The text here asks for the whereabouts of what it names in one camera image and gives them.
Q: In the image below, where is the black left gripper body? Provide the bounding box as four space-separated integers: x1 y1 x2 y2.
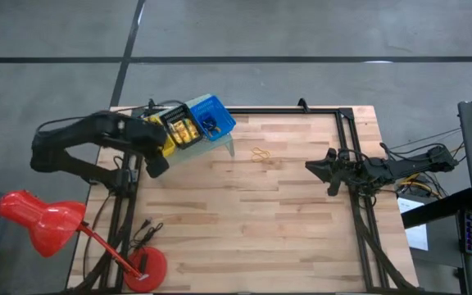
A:
131 120 171 179

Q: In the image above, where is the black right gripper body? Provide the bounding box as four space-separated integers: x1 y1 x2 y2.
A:
324 147 360 197

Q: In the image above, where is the yellow plastic basket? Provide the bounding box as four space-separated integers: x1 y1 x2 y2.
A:
143 114 178 159

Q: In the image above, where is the black plastic basket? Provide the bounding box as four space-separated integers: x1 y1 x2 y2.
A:
158 102 206 151

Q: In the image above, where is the yellow rubber band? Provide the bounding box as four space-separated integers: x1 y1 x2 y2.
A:
251 147 272 164

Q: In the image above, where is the blue plastic basket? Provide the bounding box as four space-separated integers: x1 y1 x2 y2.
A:
187 94 238 143

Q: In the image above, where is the black desk bar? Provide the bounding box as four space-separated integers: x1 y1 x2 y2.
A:
402 187 472 229

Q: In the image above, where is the pink desk lamp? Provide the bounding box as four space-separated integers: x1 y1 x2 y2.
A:
0 189 168 293

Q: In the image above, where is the green perforated metal shelf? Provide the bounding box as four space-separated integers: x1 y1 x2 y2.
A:
153 93 237 168

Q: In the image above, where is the white paper sheet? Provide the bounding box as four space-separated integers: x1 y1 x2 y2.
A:
397 195 429 252

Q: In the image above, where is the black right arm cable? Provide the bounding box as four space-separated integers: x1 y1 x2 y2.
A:
378 127 465 165

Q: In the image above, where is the yellow cable bundle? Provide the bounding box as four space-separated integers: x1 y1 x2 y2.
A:
398 166 436 198

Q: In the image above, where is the black aluminium table frame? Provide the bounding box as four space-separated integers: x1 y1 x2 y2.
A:
96 98 420 294

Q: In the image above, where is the black power cord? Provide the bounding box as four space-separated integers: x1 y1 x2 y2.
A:
130 220 165 251

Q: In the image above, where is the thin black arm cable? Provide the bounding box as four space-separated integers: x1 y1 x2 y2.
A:
34 99 184 134

